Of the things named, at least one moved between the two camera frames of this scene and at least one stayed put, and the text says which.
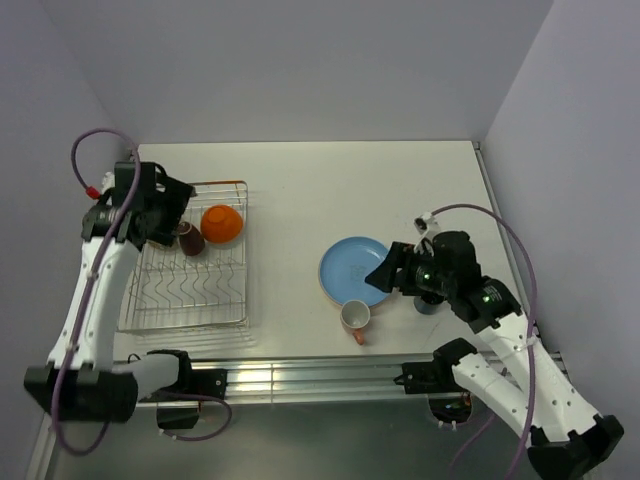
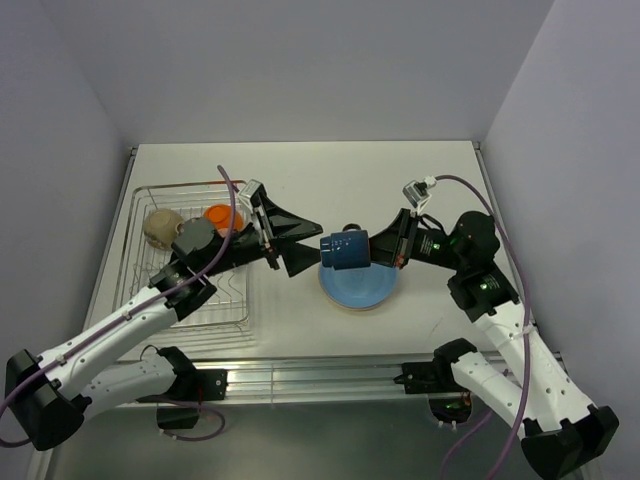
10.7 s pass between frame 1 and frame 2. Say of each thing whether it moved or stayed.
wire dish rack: stayed
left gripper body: moved
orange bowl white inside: stayed
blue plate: stayed
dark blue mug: moved
